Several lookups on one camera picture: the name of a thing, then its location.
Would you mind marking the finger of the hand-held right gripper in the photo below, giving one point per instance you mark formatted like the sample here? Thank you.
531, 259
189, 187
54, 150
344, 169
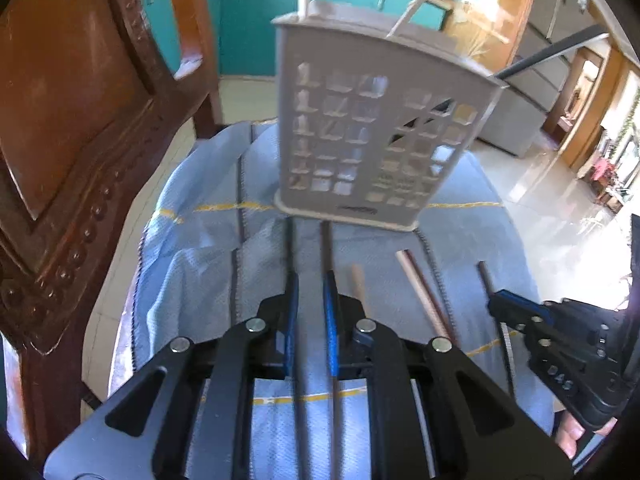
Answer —
547, 355
530, 306

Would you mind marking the teal base cabinets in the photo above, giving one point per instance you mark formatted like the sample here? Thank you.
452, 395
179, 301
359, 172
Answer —
250, 20

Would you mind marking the dark wooden chopstick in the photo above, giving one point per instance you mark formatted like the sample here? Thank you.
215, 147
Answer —
485, 275
291, 250
550, 52
327, 250

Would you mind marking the person's right hand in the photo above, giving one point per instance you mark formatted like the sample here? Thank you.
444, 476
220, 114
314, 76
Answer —
567, 435

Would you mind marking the grey refrigerator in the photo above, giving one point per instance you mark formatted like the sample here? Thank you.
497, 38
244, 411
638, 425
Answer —
545, 10

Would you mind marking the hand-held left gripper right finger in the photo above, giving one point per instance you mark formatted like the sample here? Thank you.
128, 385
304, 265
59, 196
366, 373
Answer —
331, 325

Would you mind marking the background wooden chair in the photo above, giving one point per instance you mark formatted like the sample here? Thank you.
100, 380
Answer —
607, 172

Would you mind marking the white plastic utensil basket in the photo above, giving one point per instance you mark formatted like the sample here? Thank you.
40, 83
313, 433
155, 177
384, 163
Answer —
320, 40

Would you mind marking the blue striped cloth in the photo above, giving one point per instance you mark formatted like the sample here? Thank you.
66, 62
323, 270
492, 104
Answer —
200, 270

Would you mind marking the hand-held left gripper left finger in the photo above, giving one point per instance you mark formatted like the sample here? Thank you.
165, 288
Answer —
290, 325

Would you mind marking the wooden framed glass door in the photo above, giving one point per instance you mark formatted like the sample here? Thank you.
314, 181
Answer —
520, 0

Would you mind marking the carved wooden chair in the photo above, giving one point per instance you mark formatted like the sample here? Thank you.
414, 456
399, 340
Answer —
75, 85

